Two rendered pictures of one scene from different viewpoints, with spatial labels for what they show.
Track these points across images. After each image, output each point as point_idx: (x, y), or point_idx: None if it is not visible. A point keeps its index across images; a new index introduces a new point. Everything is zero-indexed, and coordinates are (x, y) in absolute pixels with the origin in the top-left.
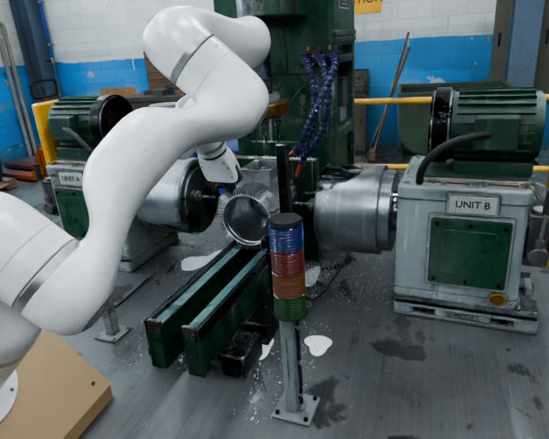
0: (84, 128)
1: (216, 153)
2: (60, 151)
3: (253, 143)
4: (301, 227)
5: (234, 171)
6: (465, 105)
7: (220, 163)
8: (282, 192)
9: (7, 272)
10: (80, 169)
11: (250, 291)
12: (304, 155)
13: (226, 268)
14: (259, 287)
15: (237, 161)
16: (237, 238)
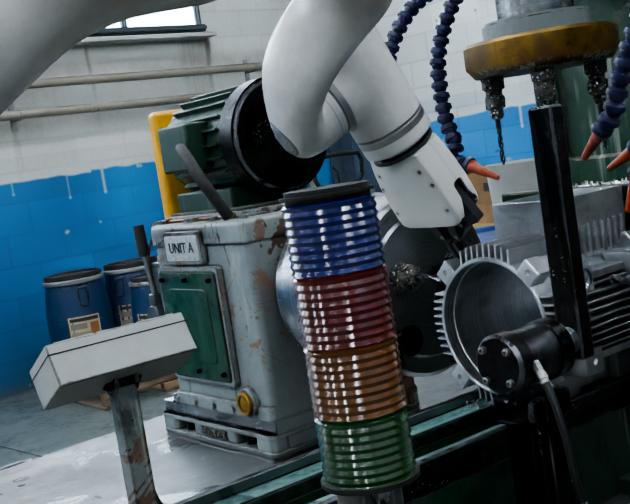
0: (211, 144)
1: (396, 146)
2: (183, 202)
3: (576, 163)
4: (355, 206)
5: (452, 194)
6: None
7: (414, 173)
8: (553, 234)
9: None
10: (195, 227)
11: (459, 500)
12: None
13: (427, 445)
14: (499, 498)
15: (464, 172)
16: (478, 377)
